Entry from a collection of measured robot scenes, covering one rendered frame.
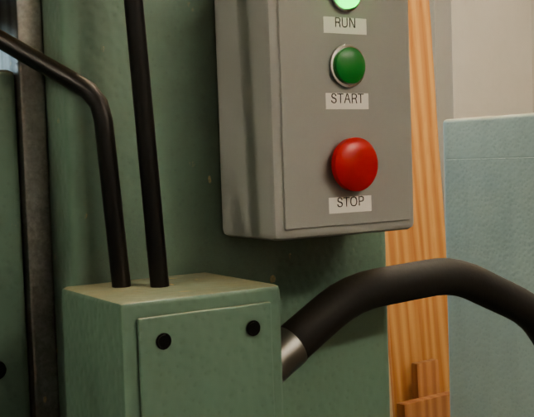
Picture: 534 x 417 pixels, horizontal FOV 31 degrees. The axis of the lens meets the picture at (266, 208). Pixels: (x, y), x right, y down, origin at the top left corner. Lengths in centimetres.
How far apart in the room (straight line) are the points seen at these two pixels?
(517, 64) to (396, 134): 248
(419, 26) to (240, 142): 203
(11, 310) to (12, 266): 3
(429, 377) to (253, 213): 192
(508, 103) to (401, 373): 97
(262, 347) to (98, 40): 19
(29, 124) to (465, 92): 236
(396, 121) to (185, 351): 19
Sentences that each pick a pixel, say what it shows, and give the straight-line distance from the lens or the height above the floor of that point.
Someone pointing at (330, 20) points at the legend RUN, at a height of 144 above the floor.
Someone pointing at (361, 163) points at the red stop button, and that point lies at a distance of 53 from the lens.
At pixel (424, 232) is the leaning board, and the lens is 249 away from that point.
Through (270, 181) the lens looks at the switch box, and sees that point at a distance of 51.
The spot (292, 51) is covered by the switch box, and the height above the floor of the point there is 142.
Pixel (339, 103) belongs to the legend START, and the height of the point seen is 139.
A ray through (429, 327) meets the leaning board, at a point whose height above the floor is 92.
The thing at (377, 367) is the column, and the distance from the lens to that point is 64.
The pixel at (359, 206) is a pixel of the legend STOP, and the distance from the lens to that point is 54.
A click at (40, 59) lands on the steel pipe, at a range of 53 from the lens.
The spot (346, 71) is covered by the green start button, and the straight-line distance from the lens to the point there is 53.
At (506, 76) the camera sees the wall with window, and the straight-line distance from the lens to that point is 298.
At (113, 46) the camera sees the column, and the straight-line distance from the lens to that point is 54.
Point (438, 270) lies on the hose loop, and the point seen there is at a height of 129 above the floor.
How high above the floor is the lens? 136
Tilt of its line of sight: 3 degrees down
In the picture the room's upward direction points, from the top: 2 degrees counter-clockwise
